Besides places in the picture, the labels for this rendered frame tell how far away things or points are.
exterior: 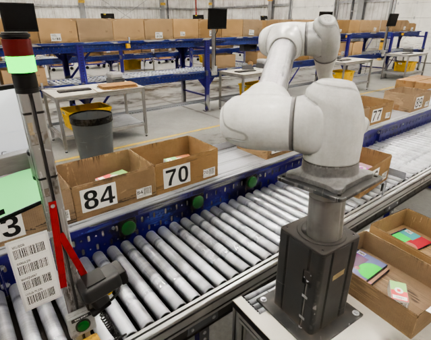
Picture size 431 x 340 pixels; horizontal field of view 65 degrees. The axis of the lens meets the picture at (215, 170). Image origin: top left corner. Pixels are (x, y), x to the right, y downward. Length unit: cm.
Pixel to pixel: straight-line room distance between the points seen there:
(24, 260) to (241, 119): 63
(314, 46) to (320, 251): 83
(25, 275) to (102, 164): 103
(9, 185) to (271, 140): 66
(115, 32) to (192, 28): 157
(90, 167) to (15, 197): 93
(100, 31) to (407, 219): 541
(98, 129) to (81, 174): 245
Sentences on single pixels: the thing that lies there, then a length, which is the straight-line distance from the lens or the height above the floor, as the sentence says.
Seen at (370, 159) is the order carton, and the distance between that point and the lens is 244.
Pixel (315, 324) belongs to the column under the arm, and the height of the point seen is 80.
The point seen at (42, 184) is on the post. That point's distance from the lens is 82.
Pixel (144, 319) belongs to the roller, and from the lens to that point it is 128.
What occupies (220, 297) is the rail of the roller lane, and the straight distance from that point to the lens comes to 136.
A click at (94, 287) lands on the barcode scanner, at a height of 108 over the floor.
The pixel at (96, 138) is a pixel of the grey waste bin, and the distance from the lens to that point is 429.
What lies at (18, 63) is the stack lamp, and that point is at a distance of 76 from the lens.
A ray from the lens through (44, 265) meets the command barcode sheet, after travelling 92.
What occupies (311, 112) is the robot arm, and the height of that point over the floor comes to 147.
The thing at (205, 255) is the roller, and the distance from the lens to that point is 153.
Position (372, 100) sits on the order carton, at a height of 102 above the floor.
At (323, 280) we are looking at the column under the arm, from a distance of 110.
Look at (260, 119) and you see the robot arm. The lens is 92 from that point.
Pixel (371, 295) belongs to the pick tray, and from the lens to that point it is 135.
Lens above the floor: 168
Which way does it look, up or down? 24 degrees down
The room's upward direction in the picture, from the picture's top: straight up
